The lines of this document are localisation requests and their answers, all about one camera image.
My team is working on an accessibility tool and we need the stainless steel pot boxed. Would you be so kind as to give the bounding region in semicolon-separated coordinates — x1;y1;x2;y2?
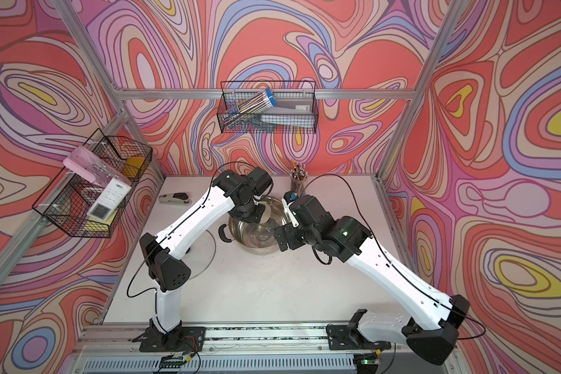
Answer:
218;197;290;256

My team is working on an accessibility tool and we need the clear tube of pencils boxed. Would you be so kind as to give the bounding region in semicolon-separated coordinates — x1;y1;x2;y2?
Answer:
221;88;277;129

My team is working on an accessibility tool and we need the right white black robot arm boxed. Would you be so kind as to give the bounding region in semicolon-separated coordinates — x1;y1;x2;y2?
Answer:
274;193;470;366

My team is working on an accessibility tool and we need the yellow sponge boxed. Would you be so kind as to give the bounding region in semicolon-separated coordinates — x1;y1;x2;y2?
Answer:
121;157;146;182

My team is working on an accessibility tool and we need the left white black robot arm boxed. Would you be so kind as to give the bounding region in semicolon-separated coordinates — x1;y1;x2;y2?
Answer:
140;167;274;335

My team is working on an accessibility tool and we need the white calculator device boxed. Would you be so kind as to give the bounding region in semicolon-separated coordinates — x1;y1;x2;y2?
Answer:
87;179;131;222

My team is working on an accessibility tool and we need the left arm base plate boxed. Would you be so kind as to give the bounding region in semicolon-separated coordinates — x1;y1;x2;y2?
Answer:
132;326;207;353

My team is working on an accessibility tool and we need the glass pot lid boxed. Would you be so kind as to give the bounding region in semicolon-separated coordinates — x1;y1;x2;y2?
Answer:
182;230;217;281

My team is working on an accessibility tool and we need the grey white box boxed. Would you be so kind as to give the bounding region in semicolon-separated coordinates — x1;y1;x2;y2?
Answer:
260;103;315;128

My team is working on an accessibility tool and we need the clear pencil cup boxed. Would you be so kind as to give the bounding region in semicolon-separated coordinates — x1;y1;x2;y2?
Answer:
290;161;309;197

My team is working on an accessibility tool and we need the black silver stapler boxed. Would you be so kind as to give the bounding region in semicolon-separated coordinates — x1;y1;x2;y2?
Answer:
158;193;191;205

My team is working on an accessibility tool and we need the back black wire basket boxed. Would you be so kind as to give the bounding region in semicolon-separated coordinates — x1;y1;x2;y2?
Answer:
217;79;319;134

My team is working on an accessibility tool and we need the green circuit board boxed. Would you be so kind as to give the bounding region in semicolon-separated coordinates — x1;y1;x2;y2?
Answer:
157;355;196;372

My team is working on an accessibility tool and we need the left black wire basket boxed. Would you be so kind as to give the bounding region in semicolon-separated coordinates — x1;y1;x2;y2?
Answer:
32;129;153;238

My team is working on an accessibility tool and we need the black wire basket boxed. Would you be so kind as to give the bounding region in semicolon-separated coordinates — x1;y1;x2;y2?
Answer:
32;129;153;238
217;79;319;134

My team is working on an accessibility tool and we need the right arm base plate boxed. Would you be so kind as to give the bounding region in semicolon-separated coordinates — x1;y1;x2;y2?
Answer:
325;324;392;352

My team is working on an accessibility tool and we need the aluminium front rail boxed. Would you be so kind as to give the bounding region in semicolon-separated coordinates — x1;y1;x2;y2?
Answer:
60;323;469;373

